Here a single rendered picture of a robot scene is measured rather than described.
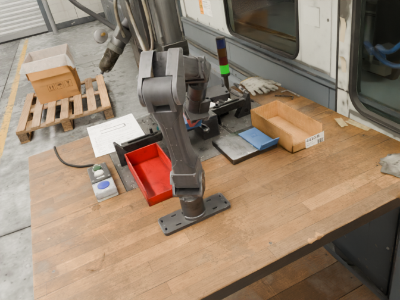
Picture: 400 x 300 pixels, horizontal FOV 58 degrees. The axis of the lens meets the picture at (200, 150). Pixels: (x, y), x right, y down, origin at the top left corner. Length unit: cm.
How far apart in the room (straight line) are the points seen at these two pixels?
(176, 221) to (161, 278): 18
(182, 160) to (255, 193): 27
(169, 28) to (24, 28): 933
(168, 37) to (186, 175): 48
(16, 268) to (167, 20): 189
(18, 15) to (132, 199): 944
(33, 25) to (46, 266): 956
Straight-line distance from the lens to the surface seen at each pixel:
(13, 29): 1046
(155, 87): 77
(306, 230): 94
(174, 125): 81
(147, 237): 99
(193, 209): 96
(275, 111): 141
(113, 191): 117
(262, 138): 125
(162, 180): 116
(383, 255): 171
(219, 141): 127
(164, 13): 117
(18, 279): 251
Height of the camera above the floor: 156
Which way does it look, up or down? 31 degrees down
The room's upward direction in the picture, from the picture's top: 12 degrees counter-clockwise
